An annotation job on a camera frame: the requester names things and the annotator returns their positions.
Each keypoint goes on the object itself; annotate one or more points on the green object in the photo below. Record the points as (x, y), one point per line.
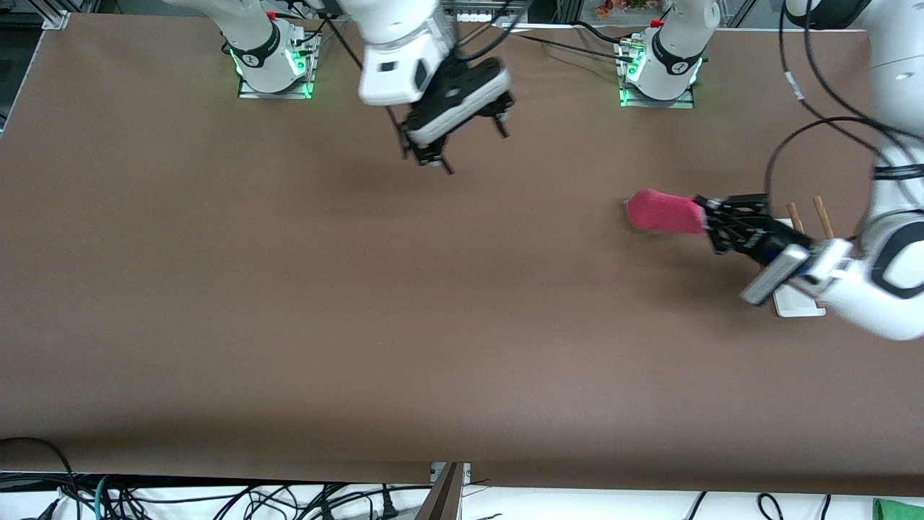
(899, 511)

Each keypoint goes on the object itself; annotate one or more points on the small metal bracket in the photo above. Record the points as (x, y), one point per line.
(466, 473)

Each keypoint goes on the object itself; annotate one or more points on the white rack with wooden bars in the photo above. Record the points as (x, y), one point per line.
(798, 307)

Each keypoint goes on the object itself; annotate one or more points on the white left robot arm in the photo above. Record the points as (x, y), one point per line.
(895, 72)

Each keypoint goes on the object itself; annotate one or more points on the aluminium frame rail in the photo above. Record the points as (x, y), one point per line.
(469, 11)

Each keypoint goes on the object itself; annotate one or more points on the aluminium frame profile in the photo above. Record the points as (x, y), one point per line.
(58, 18)

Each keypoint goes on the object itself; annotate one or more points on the brown wooden post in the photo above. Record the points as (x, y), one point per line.
(444, 498)

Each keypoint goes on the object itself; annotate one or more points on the pink and grey towel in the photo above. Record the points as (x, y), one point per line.
(660, 211)

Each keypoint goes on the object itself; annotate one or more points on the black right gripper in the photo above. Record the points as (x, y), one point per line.
(427, 152)

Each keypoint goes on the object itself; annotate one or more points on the orange patterned object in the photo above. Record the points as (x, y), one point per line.
(613, 6)

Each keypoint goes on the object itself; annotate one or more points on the black power plug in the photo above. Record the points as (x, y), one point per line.
(390, 505)

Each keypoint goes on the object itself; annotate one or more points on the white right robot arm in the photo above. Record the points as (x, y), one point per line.
(397, 65)

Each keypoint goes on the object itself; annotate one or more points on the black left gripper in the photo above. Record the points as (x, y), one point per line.
(758, 237)

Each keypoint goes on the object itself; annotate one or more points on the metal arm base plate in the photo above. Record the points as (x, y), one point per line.
(278, 94)
(657, 103)

